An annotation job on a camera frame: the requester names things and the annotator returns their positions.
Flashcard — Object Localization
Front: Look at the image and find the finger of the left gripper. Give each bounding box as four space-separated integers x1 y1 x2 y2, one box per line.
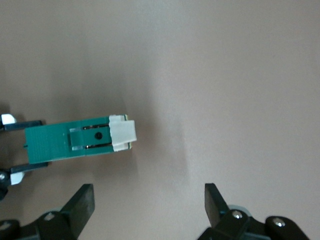
0 161 49 201
0 113 44 132

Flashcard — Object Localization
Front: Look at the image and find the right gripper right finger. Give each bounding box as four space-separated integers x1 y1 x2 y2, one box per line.
198 183 311 240

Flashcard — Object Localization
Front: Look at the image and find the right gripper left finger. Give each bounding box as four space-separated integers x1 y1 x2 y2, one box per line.
0 184 96 240

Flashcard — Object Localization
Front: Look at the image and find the green load switch white lever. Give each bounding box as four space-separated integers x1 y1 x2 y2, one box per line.
24 114 138 165

